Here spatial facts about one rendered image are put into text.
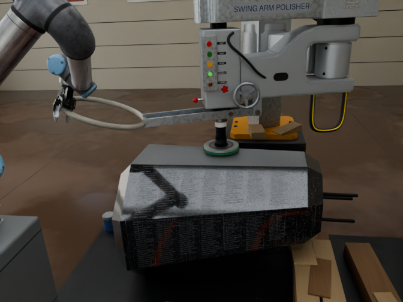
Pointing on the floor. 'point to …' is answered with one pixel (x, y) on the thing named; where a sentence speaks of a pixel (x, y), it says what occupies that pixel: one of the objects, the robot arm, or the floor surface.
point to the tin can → (108, 221)
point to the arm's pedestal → (24, 262)
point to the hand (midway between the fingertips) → (61, 119)
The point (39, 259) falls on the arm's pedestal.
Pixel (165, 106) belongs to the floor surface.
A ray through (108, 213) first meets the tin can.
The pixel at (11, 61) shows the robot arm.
